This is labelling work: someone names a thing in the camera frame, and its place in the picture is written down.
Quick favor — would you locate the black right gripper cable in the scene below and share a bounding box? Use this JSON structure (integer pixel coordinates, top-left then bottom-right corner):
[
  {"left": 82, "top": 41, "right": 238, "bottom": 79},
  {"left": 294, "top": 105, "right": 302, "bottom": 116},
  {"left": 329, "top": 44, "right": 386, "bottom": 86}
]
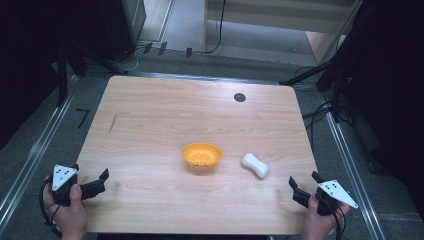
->
[{"left": 332, "top": 203, "right": 348, "bottom": 240}]

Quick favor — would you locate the black slanted stand bar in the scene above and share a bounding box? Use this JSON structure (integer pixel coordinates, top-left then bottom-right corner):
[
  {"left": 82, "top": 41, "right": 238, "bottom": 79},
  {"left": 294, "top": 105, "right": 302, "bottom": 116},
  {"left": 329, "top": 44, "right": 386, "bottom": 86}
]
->
[
  {"left": 68, "top": 41, "right": 130, "bottom": 75},
  {"left": 279, "top": 62, "right": 335, "bottom": 87}
]

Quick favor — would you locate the black metal stand post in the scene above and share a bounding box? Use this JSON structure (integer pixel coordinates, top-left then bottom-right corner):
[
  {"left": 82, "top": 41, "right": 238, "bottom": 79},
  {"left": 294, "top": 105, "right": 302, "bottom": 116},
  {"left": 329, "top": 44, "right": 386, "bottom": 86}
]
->
[
  {"left": 330, "top": 65, "right": 348, "bottom": 124},
  {"left": 55, "top": 43, "right": 70, "bottom": 108}
]

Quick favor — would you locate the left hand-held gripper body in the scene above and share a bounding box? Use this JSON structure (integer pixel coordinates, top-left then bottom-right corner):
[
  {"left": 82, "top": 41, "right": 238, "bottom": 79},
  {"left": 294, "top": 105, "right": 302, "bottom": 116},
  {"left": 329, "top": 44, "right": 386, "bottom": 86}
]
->
[{"left": 49, "top": 163, "right": 84, "bottom": 207}]

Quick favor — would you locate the black angled tape mark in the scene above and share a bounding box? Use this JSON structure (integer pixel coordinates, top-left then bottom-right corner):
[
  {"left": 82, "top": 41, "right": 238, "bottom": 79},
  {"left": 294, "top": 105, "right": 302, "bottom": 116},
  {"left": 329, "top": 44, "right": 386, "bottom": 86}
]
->
[{"left": 75, "top": 107, "right": 91, "bottom": 130}]

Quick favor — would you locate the bundle of black floor cables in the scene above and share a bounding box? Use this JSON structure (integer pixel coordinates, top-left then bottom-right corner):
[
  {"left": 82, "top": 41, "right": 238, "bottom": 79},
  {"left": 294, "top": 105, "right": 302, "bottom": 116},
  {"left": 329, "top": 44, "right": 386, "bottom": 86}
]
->
[{"left": 300, "top": 99, "right": 355, "bottom": 145}]

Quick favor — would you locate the person's left hand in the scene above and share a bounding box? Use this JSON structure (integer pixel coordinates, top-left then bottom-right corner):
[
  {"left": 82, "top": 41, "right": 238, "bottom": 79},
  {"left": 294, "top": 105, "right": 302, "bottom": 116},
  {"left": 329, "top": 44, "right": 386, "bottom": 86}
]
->
[{"left": 42, "top": 181, "right": 89, "bottom": 240}]

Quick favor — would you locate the orange perforated bowl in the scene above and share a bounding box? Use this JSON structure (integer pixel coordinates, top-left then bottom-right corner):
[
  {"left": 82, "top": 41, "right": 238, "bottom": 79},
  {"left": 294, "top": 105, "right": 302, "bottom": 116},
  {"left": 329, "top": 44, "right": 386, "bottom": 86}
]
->
[{"left": 180, "top": 142, "right": 224, "bottom": 170}]

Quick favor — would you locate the black hanging cable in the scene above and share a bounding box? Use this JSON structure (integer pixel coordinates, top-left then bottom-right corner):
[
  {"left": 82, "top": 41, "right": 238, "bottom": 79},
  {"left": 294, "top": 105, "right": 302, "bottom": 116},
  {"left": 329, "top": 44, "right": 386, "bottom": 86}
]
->
[{"left": 203, "top": 0, "right": 228, "bottom": 55}]

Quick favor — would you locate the white floor cable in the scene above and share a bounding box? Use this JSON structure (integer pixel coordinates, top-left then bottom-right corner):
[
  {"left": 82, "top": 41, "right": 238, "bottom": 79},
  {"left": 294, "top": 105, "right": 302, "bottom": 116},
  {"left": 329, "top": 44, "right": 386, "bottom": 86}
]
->
[{"left": 114, "top": 45, "right": 140, "bottom": 73}]

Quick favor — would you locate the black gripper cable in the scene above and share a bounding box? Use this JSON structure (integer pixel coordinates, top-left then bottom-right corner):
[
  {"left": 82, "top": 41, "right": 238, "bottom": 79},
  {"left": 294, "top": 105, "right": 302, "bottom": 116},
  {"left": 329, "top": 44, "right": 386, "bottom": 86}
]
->
[
  {"left": 332, "top": 203, "right": 348, "bottom": 240},
  {"left": 38, "top": 175, "right": 63, "bottom": 235}
]

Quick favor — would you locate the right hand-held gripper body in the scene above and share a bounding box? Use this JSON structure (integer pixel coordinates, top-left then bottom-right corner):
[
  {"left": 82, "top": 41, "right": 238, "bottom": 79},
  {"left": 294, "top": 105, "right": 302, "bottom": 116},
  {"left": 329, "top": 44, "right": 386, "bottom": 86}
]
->
[{"left": 314, "top": 179, "right": 360, "bottom": 217}]

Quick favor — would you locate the dark curtain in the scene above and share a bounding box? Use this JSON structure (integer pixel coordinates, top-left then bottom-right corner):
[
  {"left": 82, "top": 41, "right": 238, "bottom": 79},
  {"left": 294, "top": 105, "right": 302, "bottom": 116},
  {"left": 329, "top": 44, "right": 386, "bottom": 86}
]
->
[
  {"left": 0, "top": 0, "right": 104, "bottom": 151},
  {"left": 328, "top": 0, "right": 424, "bottom": 221}
]

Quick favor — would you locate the black cabinet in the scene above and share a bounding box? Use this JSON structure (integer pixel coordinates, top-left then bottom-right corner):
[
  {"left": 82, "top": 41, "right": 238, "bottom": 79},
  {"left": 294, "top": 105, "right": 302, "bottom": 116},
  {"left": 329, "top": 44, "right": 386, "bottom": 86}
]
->
[{"left": 99, "top": 0, "right": 148, "bottom": 62}]

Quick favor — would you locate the metal floor rail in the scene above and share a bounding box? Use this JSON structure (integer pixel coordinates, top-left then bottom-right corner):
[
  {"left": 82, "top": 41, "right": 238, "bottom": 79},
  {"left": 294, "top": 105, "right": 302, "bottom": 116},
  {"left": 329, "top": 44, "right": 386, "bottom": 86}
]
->
[
  {"left": 320, "top": 92, "right": 388, "bottom": 240},
  {"left": 0, "top": 74, "right": 80, "bottom": 232},
  {"left": 129, "top": 71, "right": 282, "bottom": 85}
]

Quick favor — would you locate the white bone-shaped soap bar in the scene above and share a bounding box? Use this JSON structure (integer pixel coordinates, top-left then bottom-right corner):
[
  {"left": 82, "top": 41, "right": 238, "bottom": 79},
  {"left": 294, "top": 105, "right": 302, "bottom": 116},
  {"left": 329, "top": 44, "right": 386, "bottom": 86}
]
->
[{"left": 241, "top": 152, "right": 271, "bottom": 180}]

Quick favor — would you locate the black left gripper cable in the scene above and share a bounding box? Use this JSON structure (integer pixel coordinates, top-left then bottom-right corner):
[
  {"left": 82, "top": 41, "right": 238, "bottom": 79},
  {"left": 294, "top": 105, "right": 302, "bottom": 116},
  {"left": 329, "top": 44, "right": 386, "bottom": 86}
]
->
[{"left": 38, "top": 175, "right": 63, "bottom": 235}]

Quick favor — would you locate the person's right hand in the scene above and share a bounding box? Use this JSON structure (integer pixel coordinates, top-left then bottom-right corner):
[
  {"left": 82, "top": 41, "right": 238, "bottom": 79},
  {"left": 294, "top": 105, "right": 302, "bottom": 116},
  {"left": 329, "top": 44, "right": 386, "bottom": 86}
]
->
[{"left": 301, "top": 194, "right": 352, "bottom": 240}]

